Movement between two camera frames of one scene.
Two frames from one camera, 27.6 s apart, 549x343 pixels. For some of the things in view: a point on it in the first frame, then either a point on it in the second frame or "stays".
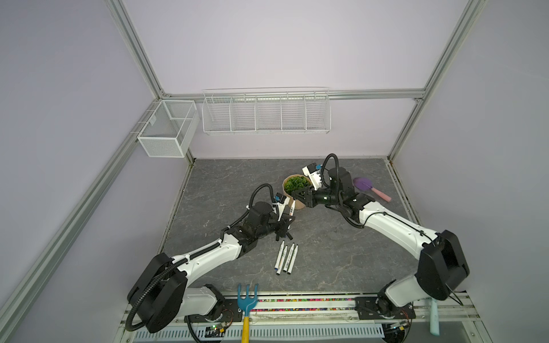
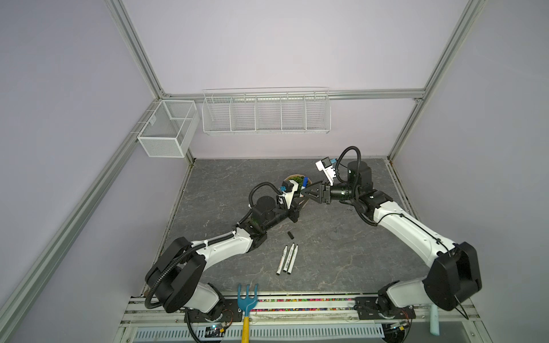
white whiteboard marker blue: x=279 y=256 → x=305 y=183
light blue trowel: x=434 y=323 stays
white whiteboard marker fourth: x=293 y=259 stays
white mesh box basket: x=169 y=128 stays
